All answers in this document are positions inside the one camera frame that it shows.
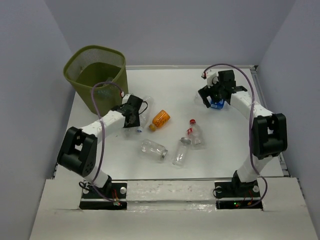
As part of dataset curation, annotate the tall clear plastic bottle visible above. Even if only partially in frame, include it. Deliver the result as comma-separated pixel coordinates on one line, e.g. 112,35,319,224
122,95,154,138

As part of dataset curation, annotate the blue label plastic bottle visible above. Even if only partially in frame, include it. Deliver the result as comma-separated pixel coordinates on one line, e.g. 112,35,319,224
194,92,225,110

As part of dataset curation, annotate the orange plastic bottle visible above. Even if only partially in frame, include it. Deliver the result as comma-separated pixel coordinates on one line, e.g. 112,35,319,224
148,110,171,132

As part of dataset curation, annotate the red cap plastic bottle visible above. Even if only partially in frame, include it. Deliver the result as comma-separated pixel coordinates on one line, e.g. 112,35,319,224
186,119,206,150

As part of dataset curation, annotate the wide clear glass jar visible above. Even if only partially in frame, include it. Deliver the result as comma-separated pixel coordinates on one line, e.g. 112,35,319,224
140,139,168,162

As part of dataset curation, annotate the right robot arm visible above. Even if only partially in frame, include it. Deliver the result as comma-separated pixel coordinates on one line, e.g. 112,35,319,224
198,69,288,199

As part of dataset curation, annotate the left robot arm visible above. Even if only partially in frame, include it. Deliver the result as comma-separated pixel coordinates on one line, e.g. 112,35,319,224
57,94,149,198

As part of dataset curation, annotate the crumpled bottle inside bin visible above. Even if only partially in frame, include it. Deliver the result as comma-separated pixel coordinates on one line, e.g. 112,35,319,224
96,83,118,98

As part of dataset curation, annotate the green mesh waste bin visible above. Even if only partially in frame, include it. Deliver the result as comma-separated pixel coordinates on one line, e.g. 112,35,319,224
63,45,129,116

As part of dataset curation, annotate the narrow clear glass jar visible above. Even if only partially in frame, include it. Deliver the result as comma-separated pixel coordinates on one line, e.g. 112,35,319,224
172,137,191,167

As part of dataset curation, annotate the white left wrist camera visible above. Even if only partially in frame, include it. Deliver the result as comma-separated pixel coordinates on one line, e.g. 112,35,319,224
121,94,132,105

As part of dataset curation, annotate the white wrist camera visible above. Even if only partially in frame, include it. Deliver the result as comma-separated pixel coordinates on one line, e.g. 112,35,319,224
201,70,219,88
121,94,132,105

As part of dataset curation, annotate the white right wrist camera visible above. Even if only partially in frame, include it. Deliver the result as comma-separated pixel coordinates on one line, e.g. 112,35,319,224
201,70,219,88

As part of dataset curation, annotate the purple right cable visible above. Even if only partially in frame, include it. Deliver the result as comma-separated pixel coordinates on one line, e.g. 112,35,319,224
203,62,269,208

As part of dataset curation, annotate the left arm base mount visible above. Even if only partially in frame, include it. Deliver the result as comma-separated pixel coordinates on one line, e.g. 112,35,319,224
78,180,128,211

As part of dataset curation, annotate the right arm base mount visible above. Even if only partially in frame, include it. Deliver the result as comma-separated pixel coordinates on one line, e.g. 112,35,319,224
212,181,263,210

